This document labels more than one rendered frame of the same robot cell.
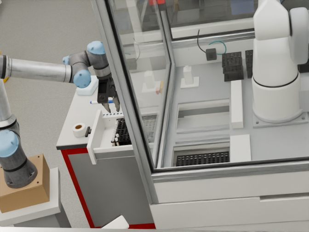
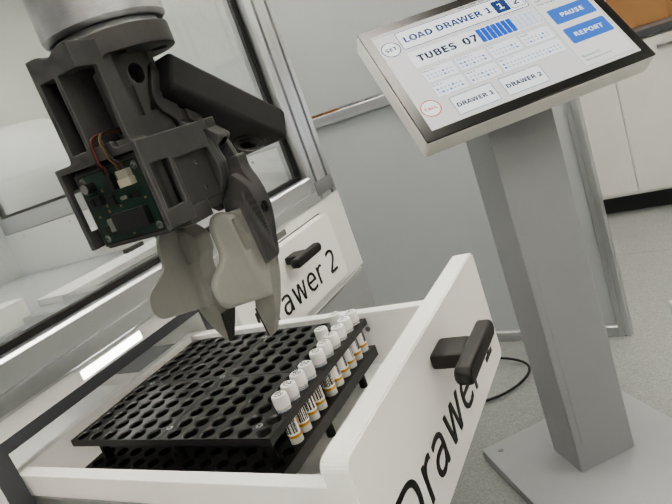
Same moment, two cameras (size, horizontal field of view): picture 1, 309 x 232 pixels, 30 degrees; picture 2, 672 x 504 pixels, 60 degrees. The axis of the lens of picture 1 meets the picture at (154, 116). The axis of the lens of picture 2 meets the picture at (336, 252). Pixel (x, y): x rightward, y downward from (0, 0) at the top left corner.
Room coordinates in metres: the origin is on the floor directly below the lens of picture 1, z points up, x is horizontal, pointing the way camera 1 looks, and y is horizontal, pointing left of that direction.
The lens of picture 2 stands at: (2.62, 0.37, 1.10)
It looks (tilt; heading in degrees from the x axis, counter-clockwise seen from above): 14 degrees down; 197
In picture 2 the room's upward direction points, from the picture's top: 20 degrees counter-clockwise
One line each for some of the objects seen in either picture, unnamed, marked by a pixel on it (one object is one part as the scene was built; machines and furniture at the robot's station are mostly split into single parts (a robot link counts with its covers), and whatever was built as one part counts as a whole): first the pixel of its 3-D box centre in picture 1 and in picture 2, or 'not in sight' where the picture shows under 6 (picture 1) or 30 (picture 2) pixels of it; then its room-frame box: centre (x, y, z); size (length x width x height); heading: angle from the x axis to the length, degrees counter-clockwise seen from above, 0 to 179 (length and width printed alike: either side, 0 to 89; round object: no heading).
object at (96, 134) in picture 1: (97, 136); (436, 391); (2.24, 0.29, 0.87); 0.29 x 0.02 x 0.11; 166
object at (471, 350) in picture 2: (89, 131); (459, 351); (2.24, 0.32, 0.91); 0.07 x 0.04 x 0.01; 166
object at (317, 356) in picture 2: not in sight; (324, 374); (2.20, 0.20, 0.89); 0.01 x 0.01 x 0.05
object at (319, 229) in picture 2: not in sight; (292, 279); (1.85, 0.05, 0.87); 0.29 x 0.02 x 0.11; 166
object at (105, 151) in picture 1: (140, 133); (230, 411); (2.19, 0.09, 0.86); 0.40 x 0.26 x 0.06; 76
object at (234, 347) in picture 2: (138, 133); (235, 406); (2.19, 0.10, 0.87); 0.22 x 0.18 x 0.06; 76
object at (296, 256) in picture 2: not in sight; (299, 256); (1.86, 0.08, 0.91); 0.07 x 0.04 x 0.01; 166
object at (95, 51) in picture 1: (97, 55); not in sight; (2.28, 0.18, 1.27); 0.09 x 0.08 x 0.11; 97
